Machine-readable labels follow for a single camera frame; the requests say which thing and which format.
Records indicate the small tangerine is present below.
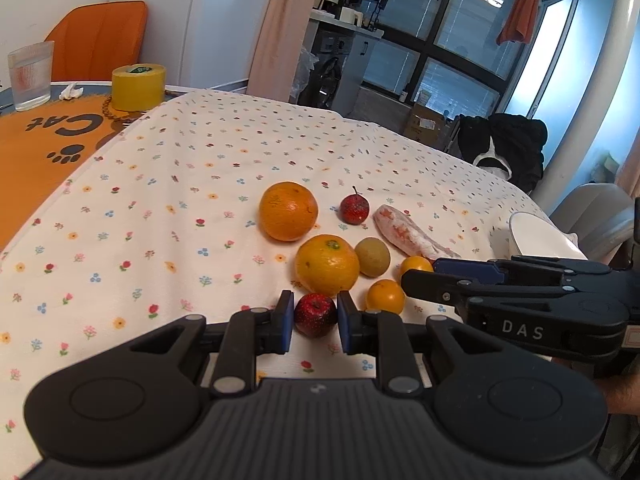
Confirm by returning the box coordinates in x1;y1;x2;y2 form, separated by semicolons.
398;256;434;278
366;280;406;315

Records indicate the red small apple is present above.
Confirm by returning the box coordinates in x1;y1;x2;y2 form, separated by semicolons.
338;188;370;226
294;292;337;338

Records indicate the green-brown kiwi fruit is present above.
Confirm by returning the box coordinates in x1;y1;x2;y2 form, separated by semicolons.
355;237;390;278

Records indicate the yellow-orange large orange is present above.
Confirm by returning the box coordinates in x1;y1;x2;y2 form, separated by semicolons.
294;234;360;297

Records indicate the dark orange large orange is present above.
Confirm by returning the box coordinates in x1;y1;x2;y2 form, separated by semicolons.
258;181;319;242

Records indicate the person's right hand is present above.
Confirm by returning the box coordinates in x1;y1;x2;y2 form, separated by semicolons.
596;375;640;416

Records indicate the white plate blue rim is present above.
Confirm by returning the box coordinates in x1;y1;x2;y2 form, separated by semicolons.
509;211;587;260

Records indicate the grey chair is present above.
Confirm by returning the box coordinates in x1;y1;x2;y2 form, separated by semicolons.
550;183;634;263

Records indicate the black jacket on chair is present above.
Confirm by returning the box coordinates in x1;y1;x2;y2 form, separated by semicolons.
457;113;548;194

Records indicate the floral white tablecloth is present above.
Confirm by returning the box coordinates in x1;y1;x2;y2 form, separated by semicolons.
1;91;538;479

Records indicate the cardboard box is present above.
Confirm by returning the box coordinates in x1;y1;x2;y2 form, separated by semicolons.
404;103;448;148

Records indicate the orange hanging towel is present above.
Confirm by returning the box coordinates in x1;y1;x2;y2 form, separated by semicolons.
496;0;541;46

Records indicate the pink curtain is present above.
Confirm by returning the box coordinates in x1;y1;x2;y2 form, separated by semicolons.
246;0;314;102

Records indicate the yellow tape roll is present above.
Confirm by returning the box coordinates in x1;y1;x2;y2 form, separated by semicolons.
111;63;166;112

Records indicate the orange cat table mat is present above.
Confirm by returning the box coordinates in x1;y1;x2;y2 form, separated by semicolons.
1;82;142;248

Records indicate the white kettle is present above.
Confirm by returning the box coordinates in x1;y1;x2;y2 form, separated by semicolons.
340;6;363;27

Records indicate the white refrigerator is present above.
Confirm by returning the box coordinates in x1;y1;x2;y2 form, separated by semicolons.
112;0;269;90

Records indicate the orange chair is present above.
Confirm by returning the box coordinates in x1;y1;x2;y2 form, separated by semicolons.
46;0;148;81

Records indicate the short clear drinking glass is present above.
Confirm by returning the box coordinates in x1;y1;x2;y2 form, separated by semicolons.
8;41;54;112

